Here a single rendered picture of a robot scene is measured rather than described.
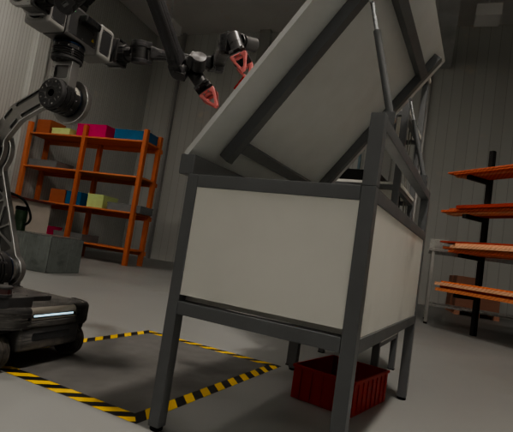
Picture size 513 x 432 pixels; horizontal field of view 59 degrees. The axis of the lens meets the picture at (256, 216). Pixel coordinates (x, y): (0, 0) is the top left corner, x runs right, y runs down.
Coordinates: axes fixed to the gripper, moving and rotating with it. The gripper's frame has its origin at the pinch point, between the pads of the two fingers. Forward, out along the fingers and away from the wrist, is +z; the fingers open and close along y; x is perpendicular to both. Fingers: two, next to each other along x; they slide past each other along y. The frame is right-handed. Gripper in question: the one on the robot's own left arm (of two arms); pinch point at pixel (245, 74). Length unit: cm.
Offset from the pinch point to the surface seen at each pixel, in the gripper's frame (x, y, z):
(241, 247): 13, -22, 73
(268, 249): 5, -23, 77
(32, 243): 336, 261, -112
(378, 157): -32, -30, 66
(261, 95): -5.7, -18.1, 24.8
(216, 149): 15.3, -14.1, 34.7
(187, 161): 23, -23, 40
